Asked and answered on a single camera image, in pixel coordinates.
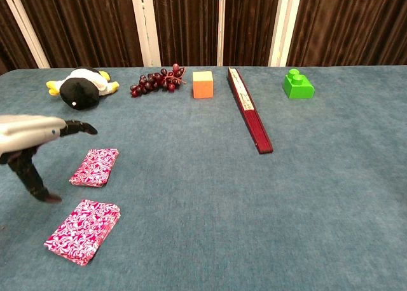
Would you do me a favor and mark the left black-fingered robot hand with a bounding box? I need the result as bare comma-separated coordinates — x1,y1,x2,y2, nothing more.
0,114,99,204

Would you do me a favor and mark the pink patterned cloth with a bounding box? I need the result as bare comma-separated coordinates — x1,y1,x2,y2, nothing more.
43,198,122,267

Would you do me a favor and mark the black white penguin plush toy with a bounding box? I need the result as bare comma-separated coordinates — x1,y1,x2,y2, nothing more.
46,67,120,111

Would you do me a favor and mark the dark brown curtain panel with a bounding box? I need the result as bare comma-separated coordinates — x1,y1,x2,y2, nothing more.
0,0,39,76
14,0,144,69
222,0,282,67
286,0,407,67
150,0,221,67

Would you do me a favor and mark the dark red grape bunch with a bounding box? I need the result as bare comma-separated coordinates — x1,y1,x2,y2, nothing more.
129,63,188,98

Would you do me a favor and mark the orange and yellow cube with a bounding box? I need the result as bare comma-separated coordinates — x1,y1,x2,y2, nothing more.
192,70,214,99

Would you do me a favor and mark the blue felt table mat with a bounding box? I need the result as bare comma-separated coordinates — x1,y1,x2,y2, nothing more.
0,64,407,291

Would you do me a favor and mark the dark red folded fan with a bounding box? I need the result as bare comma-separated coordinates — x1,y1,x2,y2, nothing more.
226,67,275,155

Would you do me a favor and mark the green two-stud building block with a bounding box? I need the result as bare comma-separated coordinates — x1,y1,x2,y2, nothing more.
282,68,315,100

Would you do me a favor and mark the thin white frame post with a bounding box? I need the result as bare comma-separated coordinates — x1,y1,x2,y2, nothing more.
216,0,224,67

